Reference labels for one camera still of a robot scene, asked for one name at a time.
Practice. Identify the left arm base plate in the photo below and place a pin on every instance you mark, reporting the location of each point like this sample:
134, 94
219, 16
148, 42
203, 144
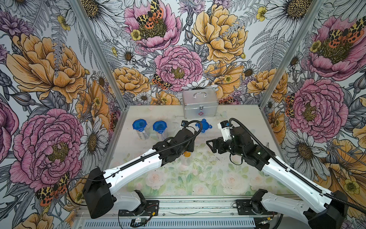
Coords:
150, 208

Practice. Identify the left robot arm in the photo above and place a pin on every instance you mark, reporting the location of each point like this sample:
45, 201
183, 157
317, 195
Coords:
102, 188

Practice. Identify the silver metal first-aid case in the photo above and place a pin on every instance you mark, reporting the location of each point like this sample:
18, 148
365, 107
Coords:
199, 103

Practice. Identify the blue lid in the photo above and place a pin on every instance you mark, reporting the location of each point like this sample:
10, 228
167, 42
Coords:
160, 126
139, 125
203, 125

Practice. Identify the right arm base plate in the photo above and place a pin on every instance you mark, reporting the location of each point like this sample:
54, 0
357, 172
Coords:
247, 207

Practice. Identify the clear plastic cup back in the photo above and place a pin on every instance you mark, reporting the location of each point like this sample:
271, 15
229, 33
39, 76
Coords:
186, 160

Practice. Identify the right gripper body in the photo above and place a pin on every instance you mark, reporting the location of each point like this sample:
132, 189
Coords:
228, 146

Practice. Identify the white bottle back label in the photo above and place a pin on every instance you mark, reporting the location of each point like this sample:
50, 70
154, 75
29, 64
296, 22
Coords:
187, 154

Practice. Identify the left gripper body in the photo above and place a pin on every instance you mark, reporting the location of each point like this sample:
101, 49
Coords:
189, 148

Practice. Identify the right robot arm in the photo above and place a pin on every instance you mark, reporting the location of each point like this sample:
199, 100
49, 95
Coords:
317, 207

